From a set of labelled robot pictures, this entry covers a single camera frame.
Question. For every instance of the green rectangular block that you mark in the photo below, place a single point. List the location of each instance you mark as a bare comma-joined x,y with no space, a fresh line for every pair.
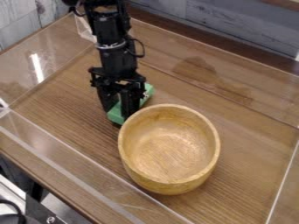
114,114

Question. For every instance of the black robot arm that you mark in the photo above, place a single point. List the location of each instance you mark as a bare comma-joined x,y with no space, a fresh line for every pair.
109,21

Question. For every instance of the black metal table frame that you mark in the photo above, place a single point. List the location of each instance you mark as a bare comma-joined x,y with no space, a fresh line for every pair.
43,206

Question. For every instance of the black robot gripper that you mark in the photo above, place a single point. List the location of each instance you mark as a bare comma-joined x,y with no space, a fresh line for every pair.
117,76

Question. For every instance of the clear acrylic tray enclosure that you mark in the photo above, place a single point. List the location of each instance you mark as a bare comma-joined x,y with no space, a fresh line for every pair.
59,139

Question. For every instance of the brown wooden bowl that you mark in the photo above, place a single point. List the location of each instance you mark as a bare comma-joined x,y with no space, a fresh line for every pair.
169,144

